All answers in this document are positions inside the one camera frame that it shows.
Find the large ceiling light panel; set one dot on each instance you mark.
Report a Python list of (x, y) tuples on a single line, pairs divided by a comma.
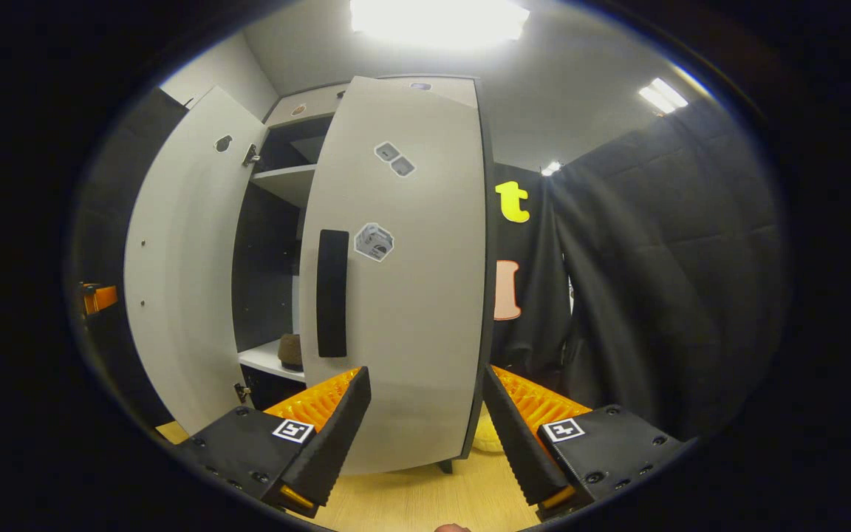
[(440, 21)]

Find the brown fuzzy shoe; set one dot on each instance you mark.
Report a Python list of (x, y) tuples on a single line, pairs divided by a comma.
[(291, 353)]

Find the pale yellow object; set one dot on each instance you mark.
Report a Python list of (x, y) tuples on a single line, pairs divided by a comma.
[(486, 437)]

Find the small ceiling light panel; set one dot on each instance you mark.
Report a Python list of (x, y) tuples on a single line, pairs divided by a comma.
[(551, 168), (663, 96)]

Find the white grey shoe cabinet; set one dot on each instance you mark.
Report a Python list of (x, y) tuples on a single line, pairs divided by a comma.
[(281, 181)]

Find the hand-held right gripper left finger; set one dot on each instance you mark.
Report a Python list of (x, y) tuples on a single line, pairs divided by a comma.
[(337, 436)]

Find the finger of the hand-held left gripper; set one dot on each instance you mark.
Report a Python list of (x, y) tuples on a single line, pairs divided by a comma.
[(104, 297)]

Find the white shoe cabinet door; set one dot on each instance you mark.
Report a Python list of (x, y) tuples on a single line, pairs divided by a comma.
[(425, 295), (182, 281)]

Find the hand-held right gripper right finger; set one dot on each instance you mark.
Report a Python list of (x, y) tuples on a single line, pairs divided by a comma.
[(518, 443)]

